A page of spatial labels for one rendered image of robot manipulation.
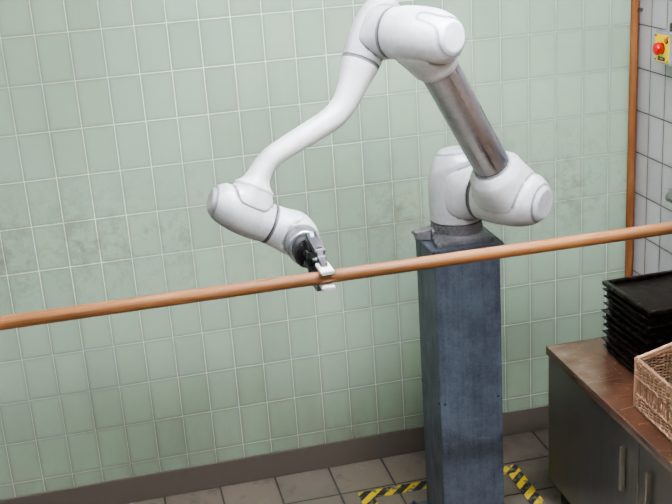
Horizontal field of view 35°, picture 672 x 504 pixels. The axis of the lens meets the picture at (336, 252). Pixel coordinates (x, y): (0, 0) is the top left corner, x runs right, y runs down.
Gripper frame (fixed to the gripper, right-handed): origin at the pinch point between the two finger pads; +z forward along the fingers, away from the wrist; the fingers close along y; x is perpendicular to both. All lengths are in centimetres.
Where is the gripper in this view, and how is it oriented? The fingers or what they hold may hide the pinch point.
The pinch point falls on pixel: (325, 276)
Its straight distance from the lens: 241.5
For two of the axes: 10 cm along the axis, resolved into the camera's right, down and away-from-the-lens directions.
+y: 0.6, 9.4, 3.3
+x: -9.7, 1.4, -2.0
